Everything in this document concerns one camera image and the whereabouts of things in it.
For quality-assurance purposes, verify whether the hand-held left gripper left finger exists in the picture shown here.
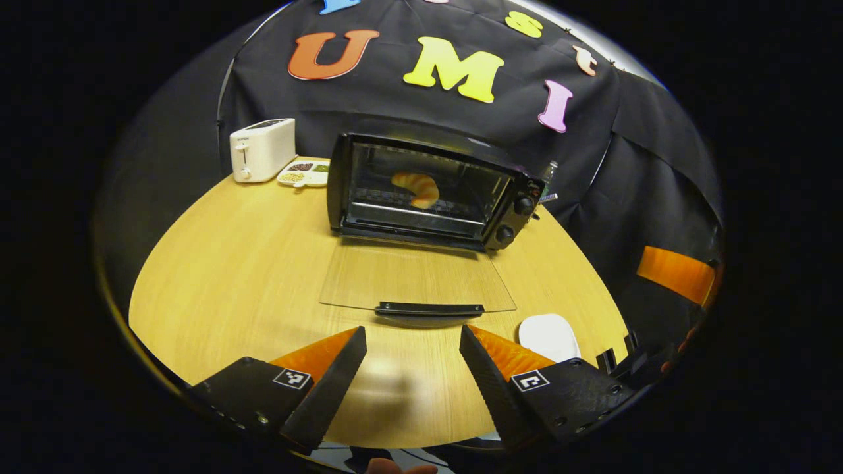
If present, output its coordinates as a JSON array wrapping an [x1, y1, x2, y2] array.
[[184, 326, 367, 450]]

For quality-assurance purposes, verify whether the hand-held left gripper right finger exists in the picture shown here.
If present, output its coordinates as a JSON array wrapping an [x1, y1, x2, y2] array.
[[459, 324, 636, 450]]

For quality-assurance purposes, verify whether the black electric oven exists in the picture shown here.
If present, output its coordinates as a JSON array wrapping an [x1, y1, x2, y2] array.
[[319, 132, 546, 329]]

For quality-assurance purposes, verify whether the golden croissant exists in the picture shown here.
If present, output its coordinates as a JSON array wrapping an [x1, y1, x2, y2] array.
[[391, 171, 440, 210]]

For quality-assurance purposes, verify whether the white plate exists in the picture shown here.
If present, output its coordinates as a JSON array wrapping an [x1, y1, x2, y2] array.
[[518, 314, 582, 363]]

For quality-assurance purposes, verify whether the white divided snack dish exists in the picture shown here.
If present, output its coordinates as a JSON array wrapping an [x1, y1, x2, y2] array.
[[277, 158, 330, 189]]

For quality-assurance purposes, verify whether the white toaster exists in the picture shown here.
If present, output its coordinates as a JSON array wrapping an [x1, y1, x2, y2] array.
[[229, 118, 297, 184]]

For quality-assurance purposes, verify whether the black backdrop cloth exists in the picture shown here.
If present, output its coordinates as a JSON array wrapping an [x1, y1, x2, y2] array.
[[95, 0, 725, 343]]

